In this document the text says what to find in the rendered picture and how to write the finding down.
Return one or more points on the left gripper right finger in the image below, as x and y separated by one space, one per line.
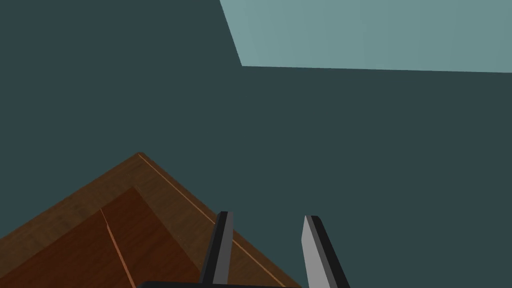
318 256

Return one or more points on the brown wooden cupboard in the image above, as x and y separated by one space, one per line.
100 236

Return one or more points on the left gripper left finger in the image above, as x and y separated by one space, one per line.
219 252

